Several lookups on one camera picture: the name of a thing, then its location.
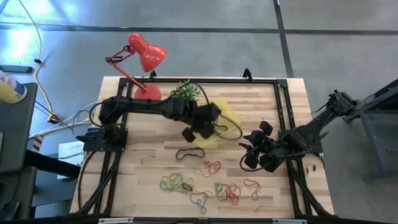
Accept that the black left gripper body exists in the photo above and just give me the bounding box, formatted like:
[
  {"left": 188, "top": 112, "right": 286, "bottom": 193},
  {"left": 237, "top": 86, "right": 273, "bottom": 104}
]
[{"left": 182, "top": 101, "right": 223, "bottom": 143}]

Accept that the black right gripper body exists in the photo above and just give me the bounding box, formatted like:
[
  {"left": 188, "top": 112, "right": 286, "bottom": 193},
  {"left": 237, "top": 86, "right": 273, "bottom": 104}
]
[{"left": 248, "top": 120, "right": 285, "bottom": 174}]

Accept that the large black rubber band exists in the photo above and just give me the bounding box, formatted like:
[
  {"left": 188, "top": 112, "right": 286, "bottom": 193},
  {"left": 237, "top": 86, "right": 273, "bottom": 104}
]
[{"left": 175, "top": 146, "right": 206, "bottom": 161}]

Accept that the long yellow rubber band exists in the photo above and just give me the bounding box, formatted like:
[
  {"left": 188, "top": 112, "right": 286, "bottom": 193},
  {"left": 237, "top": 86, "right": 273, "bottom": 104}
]
[{"left": 185, "top": 177, "right": 215, "bottom": 199}]

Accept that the yellow translucent plastic bin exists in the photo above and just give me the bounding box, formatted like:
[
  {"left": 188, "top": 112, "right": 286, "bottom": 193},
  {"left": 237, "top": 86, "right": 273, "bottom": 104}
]
[{"left": 194, "top": 96, "right": 242, "bottom": 149}]

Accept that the green artificial potted plant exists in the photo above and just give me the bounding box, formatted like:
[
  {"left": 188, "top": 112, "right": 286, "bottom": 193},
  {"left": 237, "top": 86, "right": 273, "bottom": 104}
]
[{"left": 170, "top": 79, "right": 201, "bottom": 102}]

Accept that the red desk lamp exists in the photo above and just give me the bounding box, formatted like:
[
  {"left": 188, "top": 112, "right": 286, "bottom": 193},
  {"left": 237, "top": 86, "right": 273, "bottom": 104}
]
[{"left": 104, "top": 32, "right": 168, "bottom": 101}]

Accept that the black metal stand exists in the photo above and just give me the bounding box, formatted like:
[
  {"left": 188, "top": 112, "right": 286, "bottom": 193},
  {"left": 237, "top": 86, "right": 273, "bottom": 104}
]
[{"left": 343, "top": 79, "right": 398, "bottom": 183}]

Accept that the white paper sheet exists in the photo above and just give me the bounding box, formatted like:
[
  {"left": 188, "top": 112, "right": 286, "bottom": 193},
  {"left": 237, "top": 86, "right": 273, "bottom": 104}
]
[{"left": 57, "top": 141, "right": 85, "bottom": 180}]

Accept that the yellow black striped tape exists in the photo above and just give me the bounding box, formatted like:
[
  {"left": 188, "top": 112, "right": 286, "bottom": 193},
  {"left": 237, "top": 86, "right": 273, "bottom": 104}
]
[{"left": 30, "top": 135, "right": 45, "bottom": 153}]

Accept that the black cabinet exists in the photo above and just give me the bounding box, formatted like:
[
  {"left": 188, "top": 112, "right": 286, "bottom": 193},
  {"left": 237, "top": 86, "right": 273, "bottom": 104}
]
[{"left": 0, "top": 82, "right": 39, "bottom": 174}]

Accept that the flat black device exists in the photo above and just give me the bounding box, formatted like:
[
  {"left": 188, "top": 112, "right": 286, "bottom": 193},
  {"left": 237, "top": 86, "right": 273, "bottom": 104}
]
[{"left": 0, "top": 64, "right": 34, "bottom": 75}]

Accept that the yellow can with blue label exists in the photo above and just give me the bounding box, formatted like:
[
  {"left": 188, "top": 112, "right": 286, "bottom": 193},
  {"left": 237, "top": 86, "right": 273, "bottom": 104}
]
[{"left": 0, "top": 70, "right": 28, "bottom": 105}]

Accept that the black chair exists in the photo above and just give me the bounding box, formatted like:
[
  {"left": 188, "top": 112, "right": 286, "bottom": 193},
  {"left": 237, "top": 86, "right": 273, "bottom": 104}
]
[{"left": 0, "top": 149, "right": 81, "bottom": 224}]

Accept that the black metal table frame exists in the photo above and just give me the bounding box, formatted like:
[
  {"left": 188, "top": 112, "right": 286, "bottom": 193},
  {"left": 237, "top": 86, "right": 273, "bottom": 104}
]
[{"left": 70, "top": 77, "right": 334, "bottom": 218}]

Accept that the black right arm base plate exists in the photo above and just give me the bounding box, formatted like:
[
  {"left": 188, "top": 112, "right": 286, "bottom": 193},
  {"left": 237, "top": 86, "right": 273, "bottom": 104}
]
[{"left": 278, "top": 129, "right": 330, "bottom": 156}]

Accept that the silver metal bracket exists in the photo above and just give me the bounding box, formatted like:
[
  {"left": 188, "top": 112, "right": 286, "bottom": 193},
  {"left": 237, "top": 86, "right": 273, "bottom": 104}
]
[
  {"left": 272, "top": 218, "right": 308, "bottom": 224},
  {"left": 98, "top": 217, "right": 135, "bottom": 224}
]

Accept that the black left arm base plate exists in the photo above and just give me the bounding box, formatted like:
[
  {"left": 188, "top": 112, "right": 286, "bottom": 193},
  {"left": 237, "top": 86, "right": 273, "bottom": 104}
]
[{"left": 76, "top": 126, "right": 129, "bottom": 153}]

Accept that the dark brown cable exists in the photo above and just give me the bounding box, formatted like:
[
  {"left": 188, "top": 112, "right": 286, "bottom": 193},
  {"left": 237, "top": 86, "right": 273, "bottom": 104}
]
[{"left": 77, "top": 151, "right": 99, "bottom": 203}]

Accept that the white cable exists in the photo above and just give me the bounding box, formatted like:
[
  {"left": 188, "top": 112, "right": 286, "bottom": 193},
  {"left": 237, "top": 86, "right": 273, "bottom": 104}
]
[{"left": 28, "top": 101, "right": 99, "bottom": 139}]

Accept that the yellow floor cable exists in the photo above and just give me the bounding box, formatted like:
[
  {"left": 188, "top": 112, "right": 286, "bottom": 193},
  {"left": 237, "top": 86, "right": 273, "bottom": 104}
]
[{"left": 17, "top": 0, "right": 58, "bottom": 124}]

